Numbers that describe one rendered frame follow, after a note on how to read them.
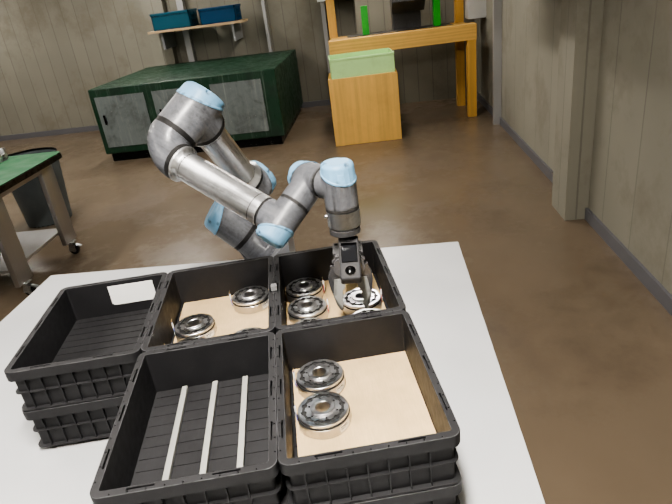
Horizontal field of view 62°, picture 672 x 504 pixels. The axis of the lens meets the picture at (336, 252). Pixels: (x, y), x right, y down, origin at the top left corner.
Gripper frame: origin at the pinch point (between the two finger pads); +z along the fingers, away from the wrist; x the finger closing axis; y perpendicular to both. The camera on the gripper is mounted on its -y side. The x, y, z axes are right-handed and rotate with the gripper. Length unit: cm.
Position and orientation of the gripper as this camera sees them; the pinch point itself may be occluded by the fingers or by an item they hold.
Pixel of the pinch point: (353, 305)
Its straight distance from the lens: 135.5
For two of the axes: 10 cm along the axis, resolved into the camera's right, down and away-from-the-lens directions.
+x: -9.9, 1.0, 0.6
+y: 0.1, -4.3, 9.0
